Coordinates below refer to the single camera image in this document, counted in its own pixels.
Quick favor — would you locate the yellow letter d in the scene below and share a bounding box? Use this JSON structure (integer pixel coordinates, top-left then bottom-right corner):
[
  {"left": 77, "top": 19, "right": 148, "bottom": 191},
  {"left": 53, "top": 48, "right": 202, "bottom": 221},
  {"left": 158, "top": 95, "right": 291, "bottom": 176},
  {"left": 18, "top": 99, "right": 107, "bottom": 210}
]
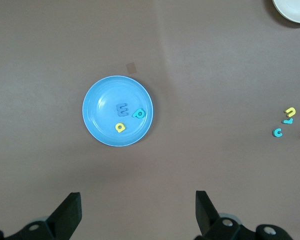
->
[{"left": 114, "top": 122, "right": 127, "bottom": 134}]

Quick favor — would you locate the beige plate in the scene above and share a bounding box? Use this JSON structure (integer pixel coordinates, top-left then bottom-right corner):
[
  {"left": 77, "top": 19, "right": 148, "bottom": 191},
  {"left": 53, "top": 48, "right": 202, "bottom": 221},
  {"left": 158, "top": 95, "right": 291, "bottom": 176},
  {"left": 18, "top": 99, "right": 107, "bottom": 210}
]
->
[{"left": 272, "top": 0, "right": 300, "bottom": 25}]

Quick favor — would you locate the teal foam letter p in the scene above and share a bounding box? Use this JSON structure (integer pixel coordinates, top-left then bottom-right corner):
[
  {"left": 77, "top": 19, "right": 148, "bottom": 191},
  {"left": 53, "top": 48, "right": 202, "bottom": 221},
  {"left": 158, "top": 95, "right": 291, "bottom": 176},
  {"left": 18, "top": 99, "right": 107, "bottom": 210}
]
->
[{"left": 131, "top": 107, "right": 146, "bottom": 119}]

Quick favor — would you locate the brown tape patch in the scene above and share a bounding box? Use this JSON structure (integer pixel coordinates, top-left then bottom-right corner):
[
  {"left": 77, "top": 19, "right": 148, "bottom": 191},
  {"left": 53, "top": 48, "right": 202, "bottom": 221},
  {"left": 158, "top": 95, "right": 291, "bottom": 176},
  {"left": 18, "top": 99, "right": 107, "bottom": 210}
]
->
[{"left": 126, "top": 62, "right": 138, "bottom": 75}]

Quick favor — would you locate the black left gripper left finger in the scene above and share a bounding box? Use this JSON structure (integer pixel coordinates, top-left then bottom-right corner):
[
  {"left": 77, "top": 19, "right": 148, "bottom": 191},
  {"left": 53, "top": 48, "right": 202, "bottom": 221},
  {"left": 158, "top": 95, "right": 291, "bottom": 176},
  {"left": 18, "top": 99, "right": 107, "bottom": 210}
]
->
[{"left": 7, "top": 191, "right": 83, "bottom": 240}]

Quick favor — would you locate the blue plate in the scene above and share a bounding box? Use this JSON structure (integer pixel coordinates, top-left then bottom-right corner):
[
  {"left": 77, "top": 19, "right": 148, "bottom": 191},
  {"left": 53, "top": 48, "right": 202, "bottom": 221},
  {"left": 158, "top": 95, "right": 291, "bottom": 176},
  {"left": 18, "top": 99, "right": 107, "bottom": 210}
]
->
[{"left": 82, "top": 75, "right": 154, "bottom": 148}]

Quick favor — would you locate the yellow foam letter u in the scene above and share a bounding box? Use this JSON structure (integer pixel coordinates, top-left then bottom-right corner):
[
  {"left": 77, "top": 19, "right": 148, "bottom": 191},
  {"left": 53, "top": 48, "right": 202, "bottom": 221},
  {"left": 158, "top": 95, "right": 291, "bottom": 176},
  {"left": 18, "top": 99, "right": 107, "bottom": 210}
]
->
[{"left": 283, "top": 106, "right": 297, "bottom": 118}]

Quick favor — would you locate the blue foam letter m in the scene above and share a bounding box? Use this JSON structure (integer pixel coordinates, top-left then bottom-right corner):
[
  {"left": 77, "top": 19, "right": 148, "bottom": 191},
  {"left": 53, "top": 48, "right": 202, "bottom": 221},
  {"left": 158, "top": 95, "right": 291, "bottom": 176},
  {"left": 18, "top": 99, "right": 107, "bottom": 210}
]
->
[{"left": 115, "top": 102, "right": 129, "bottom": 118}]

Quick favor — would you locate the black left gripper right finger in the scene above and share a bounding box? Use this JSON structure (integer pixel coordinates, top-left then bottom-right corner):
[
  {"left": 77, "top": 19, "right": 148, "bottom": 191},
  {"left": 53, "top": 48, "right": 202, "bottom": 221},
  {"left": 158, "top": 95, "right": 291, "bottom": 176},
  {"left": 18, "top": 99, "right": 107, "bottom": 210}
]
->
[{"left": 193, "top": 190, "right": 244, "bottom": 240}]

